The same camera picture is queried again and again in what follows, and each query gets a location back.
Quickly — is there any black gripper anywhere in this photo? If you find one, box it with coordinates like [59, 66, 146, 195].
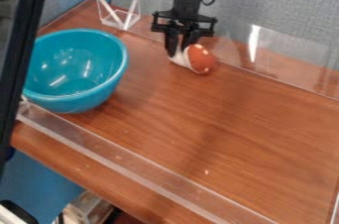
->
[150, 10, 217, 57]

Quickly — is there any brown plush mushroom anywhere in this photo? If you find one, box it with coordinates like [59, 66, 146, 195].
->
[169, 44, 216, 75]

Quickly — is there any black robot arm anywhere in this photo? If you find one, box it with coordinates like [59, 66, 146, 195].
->
[150, 0, 217, 57]

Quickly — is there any blue plastic bowl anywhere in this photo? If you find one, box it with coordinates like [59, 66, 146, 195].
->
[22, 28, 127, 113]

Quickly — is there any clear acrylic back barrier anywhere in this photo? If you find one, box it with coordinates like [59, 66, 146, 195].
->
[95, 0, 339, 100]

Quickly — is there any clear acrylic barrier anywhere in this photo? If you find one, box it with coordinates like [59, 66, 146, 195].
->
[37, 0, 99, 36]
[95, 0, 339, 100]
[17, 101, 274, 224]

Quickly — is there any clear acrylic left barrier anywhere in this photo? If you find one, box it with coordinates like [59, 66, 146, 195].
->
[37, 0, 99, 36]

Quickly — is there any black vertical bar foreground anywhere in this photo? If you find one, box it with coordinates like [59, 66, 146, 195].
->
[0, 0, 45, 176]

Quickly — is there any clear acrylic front barrier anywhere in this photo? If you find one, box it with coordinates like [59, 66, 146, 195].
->
[17, 101, 274, 224]

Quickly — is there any black object bottom left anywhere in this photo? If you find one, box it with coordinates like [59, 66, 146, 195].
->
[0, 200, 38, 224]

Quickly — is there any metal table leg bracket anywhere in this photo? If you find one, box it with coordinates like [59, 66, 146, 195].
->
[51, 191, 113, 224]

